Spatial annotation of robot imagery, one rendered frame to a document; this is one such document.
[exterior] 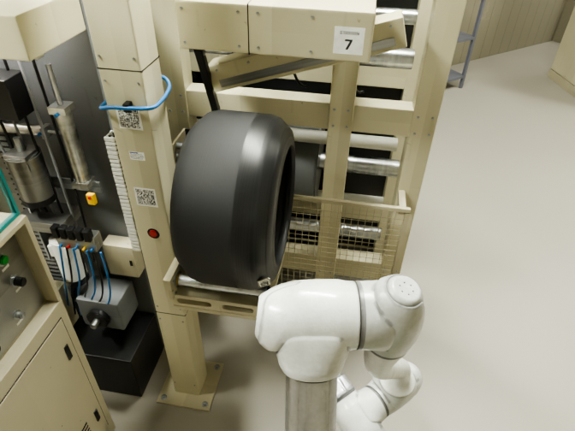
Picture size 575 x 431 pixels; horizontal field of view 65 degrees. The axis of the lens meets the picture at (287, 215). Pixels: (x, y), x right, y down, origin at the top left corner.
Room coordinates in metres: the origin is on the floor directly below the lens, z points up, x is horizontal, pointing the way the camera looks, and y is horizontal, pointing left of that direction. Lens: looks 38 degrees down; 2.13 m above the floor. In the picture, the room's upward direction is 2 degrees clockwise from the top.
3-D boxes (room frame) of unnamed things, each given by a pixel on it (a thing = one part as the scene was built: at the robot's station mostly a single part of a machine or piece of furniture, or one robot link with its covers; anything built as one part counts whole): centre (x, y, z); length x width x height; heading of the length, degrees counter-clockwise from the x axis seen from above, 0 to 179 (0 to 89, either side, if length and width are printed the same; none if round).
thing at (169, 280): (1.31, 0.39, 0.90); 0.40 x 0.03 x 0.10; 171
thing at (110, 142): (1.28, 0.56, 1.19); 0.05 x 0.04 x 0.48; 171
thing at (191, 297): (1.14, 0.23, 0.84); 0.36 x 0.09 x 0.06; 81
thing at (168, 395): (1.30, 0.47, 0.01); 0.27 x 0.27 x 0.02; 81
